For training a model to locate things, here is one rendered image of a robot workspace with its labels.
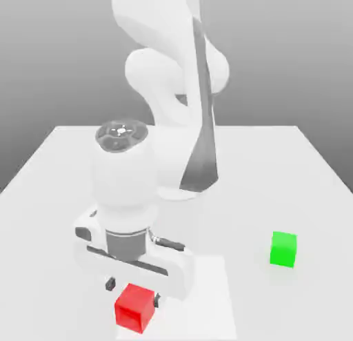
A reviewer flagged small green cube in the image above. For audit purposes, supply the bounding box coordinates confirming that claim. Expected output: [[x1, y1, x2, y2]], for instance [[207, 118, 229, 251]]
[[269, 231, 298, 269]]

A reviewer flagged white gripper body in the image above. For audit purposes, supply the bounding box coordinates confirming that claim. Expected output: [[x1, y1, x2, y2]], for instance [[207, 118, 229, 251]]
[[73, 237, 196, 301]]

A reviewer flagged small red cube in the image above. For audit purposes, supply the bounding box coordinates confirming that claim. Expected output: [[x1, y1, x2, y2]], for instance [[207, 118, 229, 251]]
[[114, 282, 156, 335]]

